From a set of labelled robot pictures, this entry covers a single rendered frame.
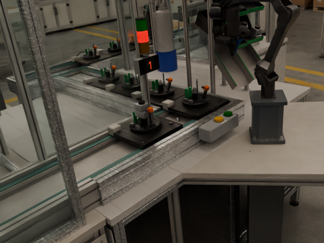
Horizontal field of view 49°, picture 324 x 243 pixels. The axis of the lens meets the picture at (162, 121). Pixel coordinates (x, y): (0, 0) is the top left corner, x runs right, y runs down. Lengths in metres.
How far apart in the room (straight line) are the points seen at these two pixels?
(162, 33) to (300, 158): 1.48
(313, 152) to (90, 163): 0.92
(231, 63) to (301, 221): 1.17
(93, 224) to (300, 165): 0.82
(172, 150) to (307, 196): 1.51
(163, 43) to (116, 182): 1.53
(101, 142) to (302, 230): 1.47
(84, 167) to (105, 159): 0.09
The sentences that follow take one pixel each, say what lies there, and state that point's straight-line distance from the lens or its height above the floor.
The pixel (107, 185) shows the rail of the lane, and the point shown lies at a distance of 1.29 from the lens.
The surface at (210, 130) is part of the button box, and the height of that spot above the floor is 0.96.
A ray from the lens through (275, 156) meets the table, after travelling 1.53.
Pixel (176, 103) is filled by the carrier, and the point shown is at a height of 0.97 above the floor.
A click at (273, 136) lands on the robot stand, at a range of 1.61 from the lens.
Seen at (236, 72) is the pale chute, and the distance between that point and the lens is 1.95.
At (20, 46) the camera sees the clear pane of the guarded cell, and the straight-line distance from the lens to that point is 0.99.
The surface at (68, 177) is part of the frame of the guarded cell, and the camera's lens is 1.14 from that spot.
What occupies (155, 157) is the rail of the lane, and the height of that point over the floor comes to 0.93.
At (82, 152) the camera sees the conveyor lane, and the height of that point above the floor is 0.94.
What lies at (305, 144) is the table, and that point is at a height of 0.86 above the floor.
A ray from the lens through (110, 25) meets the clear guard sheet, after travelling 1.56.
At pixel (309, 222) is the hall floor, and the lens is 2.57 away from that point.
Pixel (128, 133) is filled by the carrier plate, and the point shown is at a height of 0.97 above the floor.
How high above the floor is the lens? 1.65
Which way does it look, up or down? 25 degrees down
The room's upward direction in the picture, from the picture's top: 6 degrees counter-clockwise
